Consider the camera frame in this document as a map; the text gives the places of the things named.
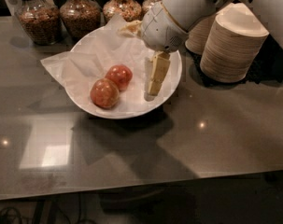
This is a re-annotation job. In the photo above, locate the red apple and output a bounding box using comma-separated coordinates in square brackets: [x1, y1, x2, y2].
[90, 78, 120, 109]
[105, 64, 133, 91]

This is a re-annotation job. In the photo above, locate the white paper liner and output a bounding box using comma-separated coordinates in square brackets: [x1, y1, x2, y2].
[39, 14, 180, 117]

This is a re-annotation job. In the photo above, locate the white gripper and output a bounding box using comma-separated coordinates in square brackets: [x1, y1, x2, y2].
[118, 2, 188, 96]

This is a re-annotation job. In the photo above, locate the white bowl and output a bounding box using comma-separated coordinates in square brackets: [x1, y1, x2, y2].
[65, 22, 183, 120]

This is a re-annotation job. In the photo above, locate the leftmost glass cereal jar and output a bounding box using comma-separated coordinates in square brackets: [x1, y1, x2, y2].
[16, 0, 62, 45]

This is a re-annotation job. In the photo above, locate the rear paper bowl stack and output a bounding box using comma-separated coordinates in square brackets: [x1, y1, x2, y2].
[184, 2, 235, 56]

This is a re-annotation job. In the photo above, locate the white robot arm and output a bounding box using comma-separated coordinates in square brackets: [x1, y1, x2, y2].
[121, 0, 283, 83]

